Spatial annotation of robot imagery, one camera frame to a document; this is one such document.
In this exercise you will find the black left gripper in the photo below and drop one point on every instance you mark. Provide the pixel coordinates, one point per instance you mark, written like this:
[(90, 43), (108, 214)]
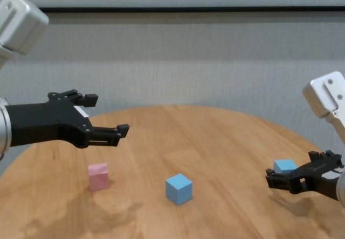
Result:
[(45, 123)]

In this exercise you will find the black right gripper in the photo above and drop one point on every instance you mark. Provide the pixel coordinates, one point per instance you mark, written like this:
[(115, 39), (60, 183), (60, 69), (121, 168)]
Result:
[(320, 177)]

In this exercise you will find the blue building block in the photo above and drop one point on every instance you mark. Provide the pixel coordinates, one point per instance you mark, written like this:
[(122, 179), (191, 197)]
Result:
[(284, 166), (178, 189)]

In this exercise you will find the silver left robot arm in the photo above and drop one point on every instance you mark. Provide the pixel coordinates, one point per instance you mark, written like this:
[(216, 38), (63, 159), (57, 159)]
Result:
[(5, 128)]

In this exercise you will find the pink building block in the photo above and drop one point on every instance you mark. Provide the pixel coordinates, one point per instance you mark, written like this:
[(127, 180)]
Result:
[(98, 177)]

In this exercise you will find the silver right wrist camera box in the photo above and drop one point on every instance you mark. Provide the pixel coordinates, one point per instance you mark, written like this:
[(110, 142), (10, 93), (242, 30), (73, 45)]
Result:
[(326, 96)]

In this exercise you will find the black horizontal wall rail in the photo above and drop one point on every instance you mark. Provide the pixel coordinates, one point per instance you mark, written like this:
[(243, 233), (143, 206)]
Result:
[(188, 9)]

